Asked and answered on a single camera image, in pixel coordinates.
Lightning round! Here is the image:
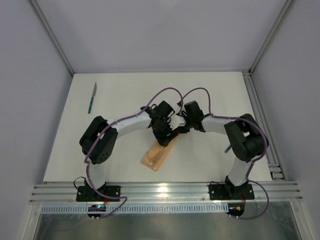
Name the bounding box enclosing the orange cloth napkin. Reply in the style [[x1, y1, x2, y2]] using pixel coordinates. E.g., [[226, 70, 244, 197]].
[[141, 137, 178, 172]]

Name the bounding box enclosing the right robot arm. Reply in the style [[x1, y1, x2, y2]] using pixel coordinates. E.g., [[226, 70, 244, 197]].
[[179, 101, 269, 201]]

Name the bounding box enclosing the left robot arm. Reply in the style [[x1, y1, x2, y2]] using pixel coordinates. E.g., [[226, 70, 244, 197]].
[[78, 101, 186, 201]]

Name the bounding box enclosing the left small controller board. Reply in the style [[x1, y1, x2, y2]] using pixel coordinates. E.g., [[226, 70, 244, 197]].
[[87, 204, 106, 219]]

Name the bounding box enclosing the right small connector board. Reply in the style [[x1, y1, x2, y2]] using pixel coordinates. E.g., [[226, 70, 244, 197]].
[[227, 203, 245, 218]]

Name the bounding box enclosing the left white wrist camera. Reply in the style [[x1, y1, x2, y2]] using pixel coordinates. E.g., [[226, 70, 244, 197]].
[[169, 115, 186, 130]]

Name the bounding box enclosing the fork with green handle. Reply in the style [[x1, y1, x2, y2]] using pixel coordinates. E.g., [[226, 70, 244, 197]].
[[224, 145, 232, 153]]

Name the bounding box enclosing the aluminium front rail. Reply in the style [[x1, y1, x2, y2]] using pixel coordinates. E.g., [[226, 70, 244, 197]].
[[29, 181, 303, 204]]

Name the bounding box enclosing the aluminium rail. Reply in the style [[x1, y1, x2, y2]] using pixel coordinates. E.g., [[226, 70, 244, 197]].
[[29, 181, 303, 204], [242, 71, 287, 181]]

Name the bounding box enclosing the slotted grey cable duct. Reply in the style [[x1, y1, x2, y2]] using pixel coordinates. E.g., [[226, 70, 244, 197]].
[[40, 202, 228, 215]]

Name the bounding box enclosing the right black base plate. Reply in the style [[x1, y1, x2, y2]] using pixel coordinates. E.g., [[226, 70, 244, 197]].
[[208, 181, 255, 201]]

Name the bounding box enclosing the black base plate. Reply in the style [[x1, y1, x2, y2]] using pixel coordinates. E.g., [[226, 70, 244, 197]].
[[208, 181, 255, 201], [76, 185, 121, 202]]

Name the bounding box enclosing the knife with green handle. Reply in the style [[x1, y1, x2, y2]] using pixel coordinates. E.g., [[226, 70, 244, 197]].
[[87, 82, 97, 114]]

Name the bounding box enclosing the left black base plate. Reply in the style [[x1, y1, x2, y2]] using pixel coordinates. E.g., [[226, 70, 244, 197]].
[[76, 185, 121, 202]]

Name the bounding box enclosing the right side aluminium rail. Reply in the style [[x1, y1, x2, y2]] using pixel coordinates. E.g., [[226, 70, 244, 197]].
[[242, 71, 287, 181]]

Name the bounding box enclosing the right aluminium frame post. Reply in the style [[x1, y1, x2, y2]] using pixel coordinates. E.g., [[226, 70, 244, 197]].
[[248, 0, 296, 75]]

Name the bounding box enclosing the aluminium frame post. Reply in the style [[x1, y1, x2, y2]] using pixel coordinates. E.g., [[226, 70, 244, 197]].
[[248, 0, 296, 75], [28, 0, 75, 77]]

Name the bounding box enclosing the left aluminium frame post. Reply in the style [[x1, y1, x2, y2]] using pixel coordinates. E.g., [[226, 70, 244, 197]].
[[28, 0, 75, 77]]

